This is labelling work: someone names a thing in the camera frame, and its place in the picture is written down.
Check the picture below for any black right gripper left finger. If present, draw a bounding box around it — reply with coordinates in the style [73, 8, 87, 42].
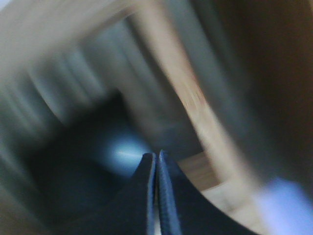
[73, 153, 156, 235]

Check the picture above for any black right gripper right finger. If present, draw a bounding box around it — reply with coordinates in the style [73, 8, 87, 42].
[157, 150, 254, 235]

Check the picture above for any silver Huawei laptop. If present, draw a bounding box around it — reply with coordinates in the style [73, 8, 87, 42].
[26, 93, 151, 224]

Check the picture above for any light wooden shelf unit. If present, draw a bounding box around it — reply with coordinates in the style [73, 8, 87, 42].
[0, 0, 313, 235]

